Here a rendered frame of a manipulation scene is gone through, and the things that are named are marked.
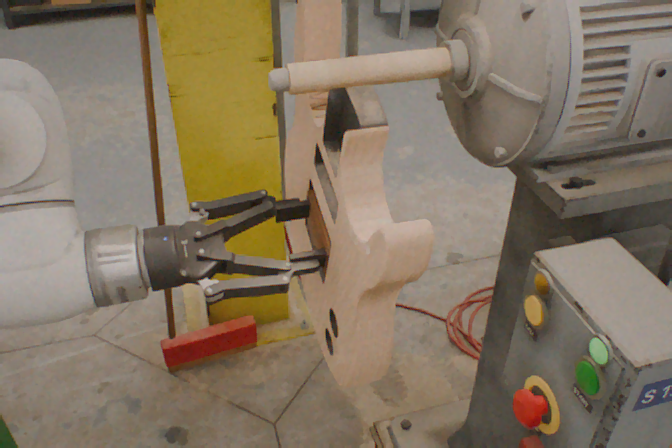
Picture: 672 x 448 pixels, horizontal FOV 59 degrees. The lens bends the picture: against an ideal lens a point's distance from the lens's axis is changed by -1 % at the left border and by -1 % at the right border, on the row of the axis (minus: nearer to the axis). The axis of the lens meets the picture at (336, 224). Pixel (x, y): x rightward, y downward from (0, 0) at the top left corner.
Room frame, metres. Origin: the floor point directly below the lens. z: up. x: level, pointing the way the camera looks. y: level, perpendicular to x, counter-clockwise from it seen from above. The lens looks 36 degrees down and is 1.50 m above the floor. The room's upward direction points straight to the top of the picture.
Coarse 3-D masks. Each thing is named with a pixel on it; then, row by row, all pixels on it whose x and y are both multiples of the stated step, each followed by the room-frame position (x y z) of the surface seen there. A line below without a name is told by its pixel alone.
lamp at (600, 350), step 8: (592, 336) 0.36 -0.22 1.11; (600, 336) 0.36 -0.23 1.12; (592, 344) 0.36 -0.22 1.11; (600, 344) 0.35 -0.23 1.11; (608, 344) 0.35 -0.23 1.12; (592, 352) 0.35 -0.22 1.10; (600, 352) 0.35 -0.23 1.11; (608, 352) 0.34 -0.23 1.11; (600, 360) 0.35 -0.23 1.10; (608, 360) 0.34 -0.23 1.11
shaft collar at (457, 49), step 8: (456, 40) 0.66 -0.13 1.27; (448, 48) 0.64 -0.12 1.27; (456, 48) 0.64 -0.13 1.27; (464, 48) 0.64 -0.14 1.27; (456, 56) 0.63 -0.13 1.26; (464, 56) 0.64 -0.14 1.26; (456, 64) 0.63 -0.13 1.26; (464, 64) 0.63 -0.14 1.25; (456, 72) 0.63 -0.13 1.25; (464, 72) 0.63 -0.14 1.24; (448, 80) 0.64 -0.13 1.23; (456, 80) 0.64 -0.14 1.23
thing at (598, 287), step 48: (528, 288) 0.46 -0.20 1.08; (576, 288) 0.42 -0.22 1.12; (624, 288) 0.42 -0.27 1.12; (528, 336) 0.44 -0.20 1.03; (576, 336) 0.38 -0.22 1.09; (624, 336) 0.36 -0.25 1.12; (528, 384) 0.42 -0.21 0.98; (576, 384) 0.37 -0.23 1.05; (624, 384) 0.33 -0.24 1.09; (576, 432) 0.35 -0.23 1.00; (624, 432) 0.33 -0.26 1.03
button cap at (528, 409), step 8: (520, 392) 0.40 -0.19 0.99; (528, 392) 0.40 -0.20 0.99; (520, 400) 0.39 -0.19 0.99; (528, 400) 0.39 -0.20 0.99; (536, 400) 0.39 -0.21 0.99; (544, 400) 0.39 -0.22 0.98; (520, 408) 0.39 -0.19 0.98; (528, 408) 0.38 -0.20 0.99; (536, 408) 0.38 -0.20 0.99; (544, 408) 0.39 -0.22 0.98; (520, 416) 0.39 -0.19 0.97; (528, 416) 0.38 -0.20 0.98; (536, 416) 0.38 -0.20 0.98; (528, 424) 0.38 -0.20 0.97; (536, 424) 0.37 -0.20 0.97
